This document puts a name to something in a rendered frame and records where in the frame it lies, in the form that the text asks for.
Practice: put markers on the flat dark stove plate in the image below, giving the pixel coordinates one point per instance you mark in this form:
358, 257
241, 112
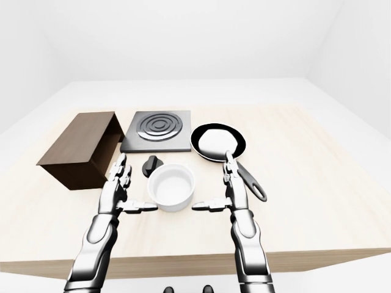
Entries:
157, 131

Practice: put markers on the round black knob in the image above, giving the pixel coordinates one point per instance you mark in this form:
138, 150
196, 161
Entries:
150, 165

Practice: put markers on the black frying pan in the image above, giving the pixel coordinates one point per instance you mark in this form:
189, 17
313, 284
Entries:
220, 143

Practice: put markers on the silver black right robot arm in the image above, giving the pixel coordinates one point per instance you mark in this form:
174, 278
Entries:
252, 250

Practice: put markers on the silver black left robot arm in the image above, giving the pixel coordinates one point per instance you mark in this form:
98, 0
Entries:
91, 250

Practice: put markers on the small dark shape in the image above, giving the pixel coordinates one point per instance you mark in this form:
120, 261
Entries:
208, 288
168, 289

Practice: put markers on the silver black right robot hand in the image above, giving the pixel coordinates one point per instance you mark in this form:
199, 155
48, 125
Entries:
237, 195

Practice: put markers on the brown wooden cabinet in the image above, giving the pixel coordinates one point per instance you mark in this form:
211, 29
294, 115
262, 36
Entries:
81, 149

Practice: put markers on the white bowl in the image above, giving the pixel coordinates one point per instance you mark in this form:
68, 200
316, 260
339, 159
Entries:
171, 189

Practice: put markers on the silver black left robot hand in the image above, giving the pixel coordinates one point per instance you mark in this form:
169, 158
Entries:
111, 195

